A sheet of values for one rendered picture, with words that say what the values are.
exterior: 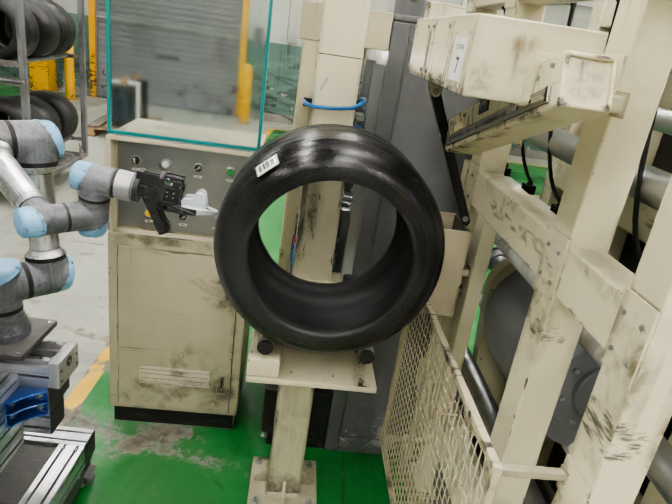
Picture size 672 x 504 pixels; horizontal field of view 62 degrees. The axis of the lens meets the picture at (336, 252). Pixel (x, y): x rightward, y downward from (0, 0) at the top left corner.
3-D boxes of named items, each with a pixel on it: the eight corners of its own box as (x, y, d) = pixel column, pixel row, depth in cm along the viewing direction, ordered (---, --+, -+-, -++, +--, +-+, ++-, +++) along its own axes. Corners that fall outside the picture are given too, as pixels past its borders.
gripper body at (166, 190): (182, 184, 138) (133, 172, 136) (177, 216, 141) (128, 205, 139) (188, 176, 145) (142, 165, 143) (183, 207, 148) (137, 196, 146)
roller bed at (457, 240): (399, 286, 201) (414, 208, 190) (439, 290, 202) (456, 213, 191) (408, 312, 182) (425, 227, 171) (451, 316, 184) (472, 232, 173)
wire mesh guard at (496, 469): (379, 438, 213) (413, 273, 188) (383, 438, 214) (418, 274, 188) (422, 700, 130) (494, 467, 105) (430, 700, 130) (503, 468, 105)
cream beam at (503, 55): (405, 73, 160) (415, 18, 154) (490, 85, 162) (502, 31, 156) (457, 97, 103) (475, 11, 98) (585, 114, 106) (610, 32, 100)
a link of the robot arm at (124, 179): (111, 201, 138) (121, 193, 146) (129, 206, 139) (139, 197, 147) (114, 173, 136) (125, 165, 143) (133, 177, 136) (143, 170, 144)
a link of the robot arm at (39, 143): (16, 293, 176) (-6, 117, 160) (64, 283, 187) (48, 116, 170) (31, 305, 168) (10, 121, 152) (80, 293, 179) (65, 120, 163)
